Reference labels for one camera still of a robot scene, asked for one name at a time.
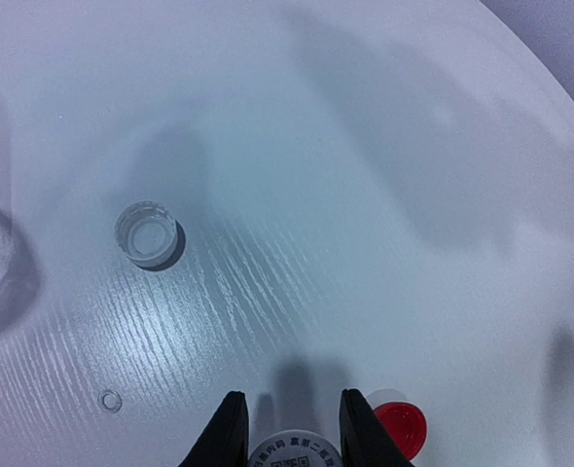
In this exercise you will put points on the white tea bottle cap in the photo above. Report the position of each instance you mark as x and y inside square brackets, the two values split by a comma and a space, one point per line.
[295, 448]

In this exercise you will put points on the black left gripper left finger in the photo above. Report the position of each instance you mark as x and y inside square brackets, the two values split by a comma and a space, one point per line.
[224, 442]

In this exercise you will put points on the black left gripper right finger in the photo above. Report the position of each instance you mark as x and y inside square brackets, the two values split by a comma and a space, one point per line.
[364, 441]

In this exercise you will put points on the red bottle cap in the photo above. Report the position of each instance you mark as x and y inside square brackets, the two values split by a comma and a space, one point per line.
[406, 425]

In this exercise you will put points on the blue white bottle cap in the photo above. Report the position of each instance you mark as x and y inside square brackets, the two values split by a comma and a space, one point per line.
[147, 234]

